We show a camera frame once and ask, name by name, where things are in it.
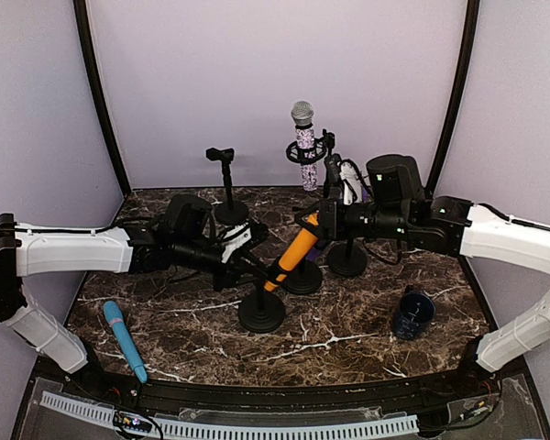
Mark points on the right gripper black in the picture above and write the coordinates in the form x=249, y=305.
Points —
x=332, y=222

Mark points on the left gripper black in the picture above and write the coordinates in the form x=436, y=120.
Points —
x=229, y=276

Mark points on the orange microphone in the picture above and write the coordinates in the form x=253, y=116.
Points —
x=290, y=259

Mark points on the black stand of orange microphone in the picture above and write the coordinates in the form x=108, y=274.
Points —
x=261, y=312

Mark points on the black stand of blue microphone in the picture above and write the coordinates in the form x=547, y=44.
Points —
x=230, y=212

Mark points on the blue microphone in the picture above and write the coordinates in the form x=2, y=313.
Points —
x=114, y=317

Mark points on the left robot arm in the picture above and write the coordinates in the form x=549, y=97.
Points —
x=184, y=235

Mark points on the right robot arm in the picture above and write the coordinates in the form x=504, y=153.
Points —
x=400, y=209

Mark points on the purple microphone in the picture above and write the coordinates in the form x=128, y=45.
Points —
x=317, y=250

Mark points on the black stand of pink microphone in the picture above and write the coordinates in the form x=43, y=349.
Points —
x=346, y=259

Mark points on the black stand of purple microphone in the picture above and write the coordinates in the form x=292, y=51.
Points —
x=305, y=279

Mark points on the silver glitter microphone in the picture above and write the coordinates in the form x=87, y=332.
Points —
x=304, y=152

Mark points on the dark blue mug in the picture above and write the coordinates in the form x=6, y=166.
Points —
x=413, y=314

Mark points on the small circuit board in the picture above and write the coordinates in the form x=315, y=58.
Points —
x=130, y=423

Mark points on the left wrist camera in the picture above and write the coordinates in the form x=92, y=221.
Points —
x=242, y=237

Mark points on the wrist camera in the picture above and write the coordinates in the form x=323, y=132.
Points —
x=343, y=180
x=242, y=237

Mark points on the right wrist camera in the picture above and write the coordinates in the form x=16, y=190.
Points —
x=343, y=180

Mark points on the black tripod shock-mount stand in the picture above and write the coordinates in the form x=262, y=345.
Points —
x=323, y=146

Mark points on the white slotted cable duct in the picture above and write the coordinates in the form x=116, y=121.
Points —
x=164, y=427

